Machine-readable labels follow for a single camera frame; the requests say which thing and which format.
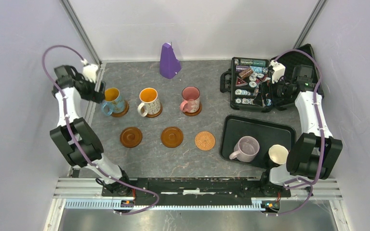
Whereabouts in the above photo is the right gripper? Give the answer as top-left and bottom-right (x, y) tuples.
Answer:
(253, 75), (292, 107)

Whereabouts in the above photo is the light lilac mug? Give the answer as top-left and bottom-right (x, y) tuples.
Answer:
(229, 136), (260, 163)

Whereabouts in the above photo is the blue butterfly mug yellow inside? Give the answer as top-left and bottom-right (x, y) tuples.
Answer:
(101, 88), (125, 116)

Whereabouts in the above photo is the cream mug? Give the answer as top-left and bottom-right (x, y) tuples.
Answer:
(268, 144), (289, 165)

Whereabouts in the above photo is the wooden coaster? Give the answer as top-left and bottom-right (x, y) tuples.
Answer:
(120, 127), (143, 148)
(146, 104), (163, 118)
(111, 100), (130, 117)
(183, 103), (202, 116)
(161, 127), (184, 148)

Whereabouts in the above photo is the woven round coaster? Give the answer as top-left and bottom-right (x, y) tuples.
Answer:
(195, 131), (216, 151)

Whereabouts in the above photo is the dark pink mug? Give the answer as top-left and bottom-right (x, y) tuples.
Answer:
(180, 86), (200, 114)

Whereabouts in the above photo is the floral mug yellow inside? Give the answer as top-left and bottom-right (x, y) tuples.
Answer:
(137, 88), (161, 117)

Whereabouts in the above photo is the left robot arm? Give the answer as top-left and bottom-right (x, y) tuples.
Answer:
(50, 65), (132, 196)

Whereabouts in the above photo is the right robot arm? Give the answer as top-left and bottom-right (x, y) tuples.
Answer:
(259, 61), (343, 196)

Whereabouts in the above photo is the black poker chip case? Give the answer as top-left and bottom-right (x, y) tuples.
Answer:
(220, 44), (319, 113)

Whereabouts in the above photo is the black tray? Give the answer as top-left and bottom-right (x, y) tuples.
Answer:
(219, 115), (296, 169)

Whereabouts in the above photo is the purple cone object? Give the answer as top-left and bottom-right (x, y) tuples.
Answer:
(159, 43), (182, 79)

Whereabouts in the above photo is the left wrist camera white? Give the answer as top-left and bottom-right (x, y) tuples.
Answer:
(81, 59), (99, 83)

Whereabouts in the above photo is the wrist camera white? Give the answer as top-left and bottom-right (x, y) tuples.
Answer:
(268, 60), (286, 84)
(81, 59), (99, 83)

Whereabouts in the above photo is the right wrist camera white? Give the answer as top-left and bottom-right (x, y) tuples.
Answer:
(268, 60), (286, 84)

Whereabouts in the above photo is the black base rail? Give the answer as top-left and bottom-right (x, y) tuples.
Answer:
(101, 177), (291, 206)

